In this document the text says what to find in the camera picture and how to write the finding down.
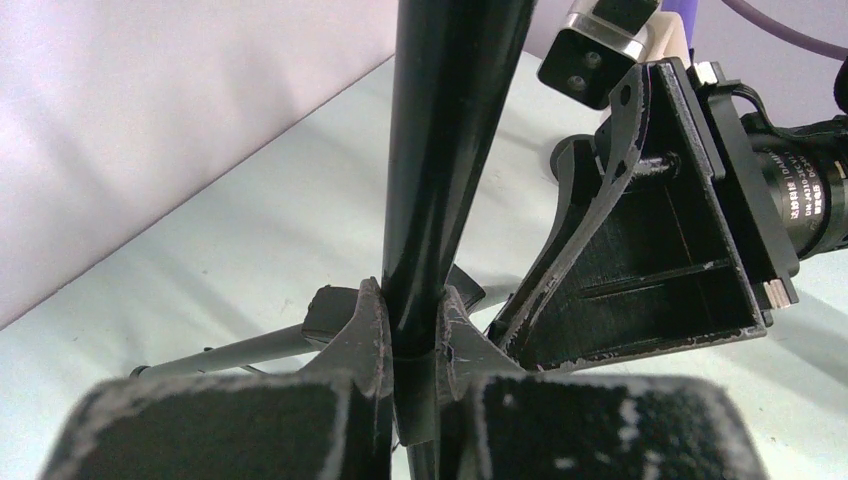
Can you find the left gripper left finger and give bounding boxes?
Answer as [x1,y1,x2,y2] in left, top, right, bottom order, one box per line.
[42,278,394,479]

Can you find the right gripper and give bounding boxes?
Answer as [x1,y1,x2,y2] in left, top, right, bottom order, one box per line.
[488,59,800,371]

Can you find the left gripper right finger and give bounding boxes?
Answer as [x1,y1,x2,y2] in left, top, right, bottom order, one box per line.
[435,287,767,479]

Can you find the black music stand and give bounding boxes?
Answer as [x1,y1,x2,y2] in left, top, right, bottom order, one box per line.
[135,1,534,479]

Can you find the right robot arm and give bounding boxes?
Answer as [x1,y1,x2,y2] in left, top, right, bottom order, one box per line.
[488,59,847,371]

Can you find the black right microphone stand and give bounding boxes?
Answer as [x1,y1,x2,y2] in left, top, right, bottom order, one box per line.
[549,134,596,181]

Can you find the purple microphone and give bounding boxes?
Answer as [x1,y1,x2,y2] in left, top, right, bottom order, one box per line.
[661,0,698,51]

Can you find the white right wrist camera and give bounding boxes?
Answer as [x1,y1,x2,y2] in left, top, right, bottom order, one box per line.
[537,0,698,111]

